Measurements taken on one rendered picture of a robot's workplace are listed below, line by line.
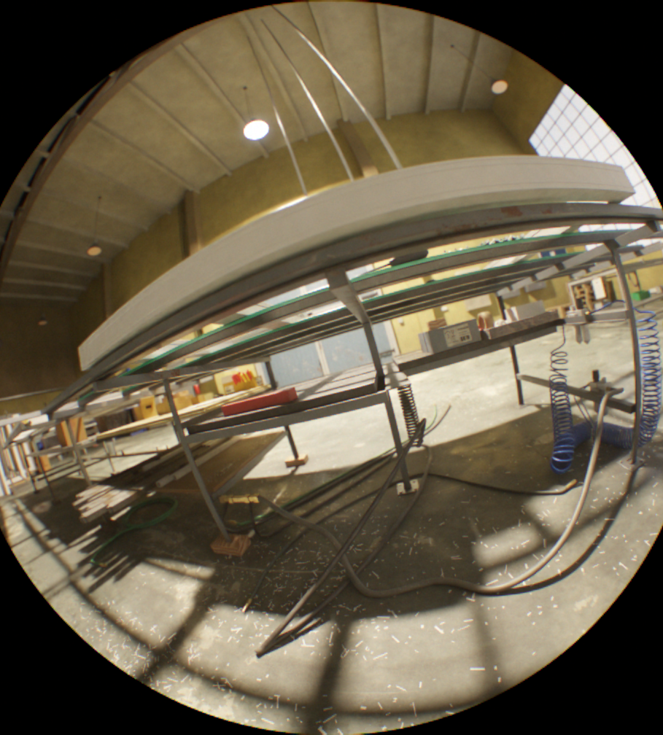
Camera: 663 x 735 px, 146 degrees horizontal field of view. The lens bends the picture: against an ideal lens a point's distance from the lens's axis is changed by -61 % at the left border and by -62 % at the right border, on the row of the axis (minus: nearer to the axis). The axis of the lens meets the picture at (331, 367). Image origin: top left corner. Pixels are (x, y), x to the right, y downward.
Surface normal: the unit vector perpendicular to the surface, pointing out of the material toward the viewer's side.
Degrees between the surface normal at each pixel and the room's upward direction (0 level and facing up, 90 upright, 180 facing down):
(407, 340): 90
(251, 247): 90
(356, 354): 90
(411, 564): 0
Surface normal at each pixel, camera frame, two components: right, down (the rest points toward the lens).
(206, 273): -0.22, 0.10
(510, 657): -0.27, -0.96
